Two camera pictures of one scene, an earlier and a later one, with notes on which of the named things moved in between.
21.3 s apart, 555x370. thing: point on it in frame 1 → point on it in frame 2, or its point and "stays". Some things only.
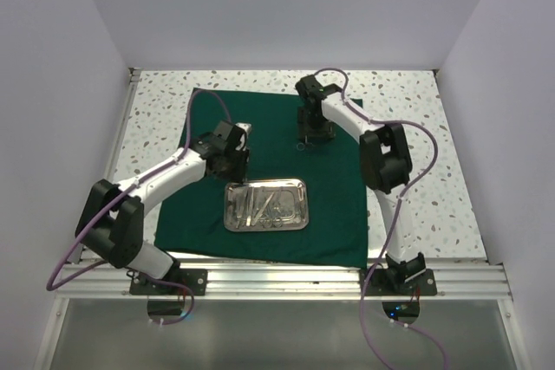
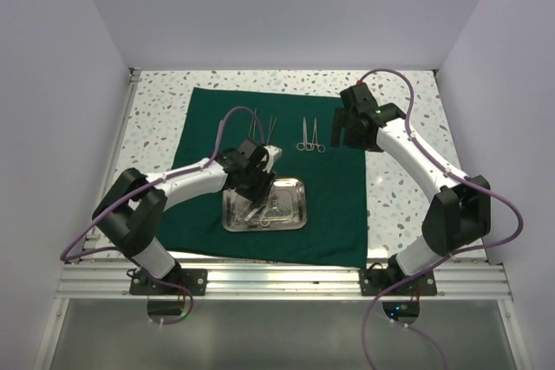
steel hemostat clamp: x=301 y=146 stays
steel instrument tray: x=268 y=204 stays
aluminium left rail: x=133 y=77 stays
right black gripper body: x=314 y=126 → x=353 y=139
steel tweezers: x=262 y=208 → x=271 y=128
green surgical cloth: x=332 y=170 stays
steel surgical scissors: x=276 y=218 → x=321 y=148
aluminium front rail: x=487 y=280 stays
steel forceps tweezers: x=251 y=213 → x=253 y=125
